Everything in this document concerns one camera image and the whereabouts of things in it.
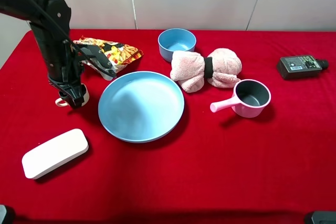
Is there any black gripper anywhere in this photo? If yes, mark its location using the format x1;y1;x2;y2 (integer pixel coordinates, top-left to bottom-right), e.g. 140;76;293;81
39;39;116;101

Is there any beige small cup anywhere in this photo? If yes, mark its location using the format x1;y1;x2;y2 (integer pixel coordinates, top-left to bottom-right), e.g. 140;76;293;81
55;83;90;109

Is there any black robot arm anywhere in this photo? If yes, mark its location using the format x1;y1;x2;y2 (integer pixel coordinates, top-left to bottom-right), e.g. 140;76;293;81
1;0;116;109

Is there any snack chip bag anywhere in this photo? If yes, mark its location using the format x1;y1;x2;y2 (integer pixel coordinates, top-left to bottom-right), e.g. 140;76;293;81
73;36;143;73

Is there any large blue plate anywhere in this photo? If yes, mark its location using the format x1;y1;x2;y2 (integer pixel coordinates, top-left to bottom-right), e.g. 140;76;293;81
98;71;185;143

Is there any white rectangular case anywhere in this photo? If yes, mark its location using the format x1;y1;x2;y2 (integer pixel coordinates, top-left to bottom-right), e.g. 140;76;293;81
22;129;89;179

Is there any blue bowl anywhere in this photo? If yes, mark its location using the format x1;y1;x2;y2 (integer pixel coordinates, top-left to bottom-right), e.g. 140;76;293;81
157;28;197;62

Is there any pink rolled towel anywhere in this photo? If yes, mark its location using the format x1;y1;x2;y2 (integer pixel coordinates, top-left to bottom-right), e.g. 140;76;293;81
170;48;242;93

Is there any pink saucepan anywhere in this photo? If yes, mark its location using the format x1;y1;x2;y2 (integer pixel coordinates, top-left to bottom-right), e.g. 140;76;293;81
210;79;271;118

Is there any black bottle with label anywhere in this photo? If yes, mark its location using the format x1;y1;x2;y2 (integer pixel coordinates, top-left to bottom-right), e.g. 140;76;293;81
276;55;329;80

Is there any black device bottom right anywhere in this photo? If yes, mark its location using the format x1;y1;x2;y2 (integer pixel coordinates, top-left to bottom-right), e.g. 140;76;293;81
304;211;336;224

